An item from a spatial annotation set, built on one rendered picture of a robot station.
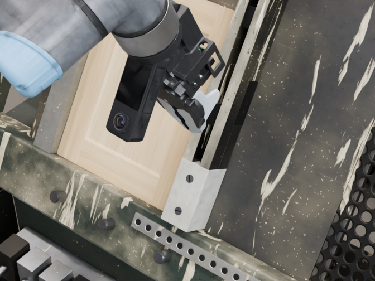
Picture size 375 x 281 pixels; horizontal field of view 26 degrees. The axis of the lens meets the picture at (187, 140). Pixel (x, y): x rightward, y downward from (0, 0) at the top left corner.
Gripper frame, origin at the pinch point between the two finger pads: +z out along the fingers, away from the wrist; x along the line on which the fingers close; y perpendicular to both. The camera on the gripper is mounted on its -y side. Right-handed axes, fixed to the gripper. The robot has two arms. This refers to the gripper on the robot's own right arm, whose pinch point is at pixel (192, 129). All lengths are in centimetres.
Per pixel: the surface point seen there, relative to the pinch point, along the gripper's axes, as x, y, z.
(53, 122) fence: 53, -3, 39
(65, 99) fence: 52, 2, 36
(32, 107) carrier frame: 78, 0, 59
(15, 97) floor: 177, 16, 156
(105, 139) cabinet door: 41, 0, 41
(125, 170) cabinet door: 34, -3, 43
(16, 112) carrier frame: 80, -3, 58
